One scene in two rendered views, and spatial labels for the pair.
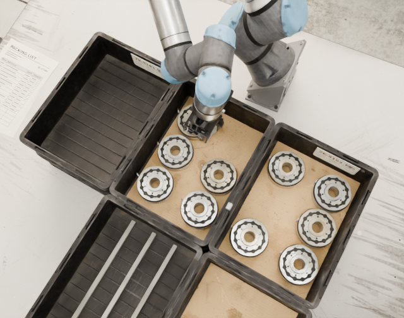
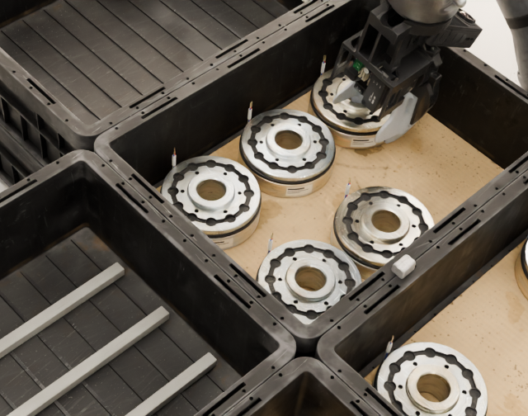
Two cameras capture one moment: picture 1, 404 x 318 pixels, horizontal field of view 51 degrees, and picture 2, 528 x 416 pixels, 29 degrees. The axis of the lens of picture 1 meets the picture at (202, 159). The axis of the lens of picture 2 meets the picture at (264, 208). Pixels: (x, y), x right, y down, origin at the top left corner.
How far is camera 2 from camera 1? 0.49 m
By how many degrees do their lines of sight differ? 22
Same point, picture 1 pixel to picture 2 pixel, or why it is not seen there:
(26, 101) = not seen: outside the picture
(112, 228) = (56, 269)
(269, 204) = (506, 342)
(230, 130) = (438, 154)
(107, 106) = (150, 25)
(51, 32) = not seen: outside the picture
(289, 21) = not seen: outside the picture
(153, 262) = (134, 384)
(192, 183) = (306, 234)
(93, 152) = (78, 98)
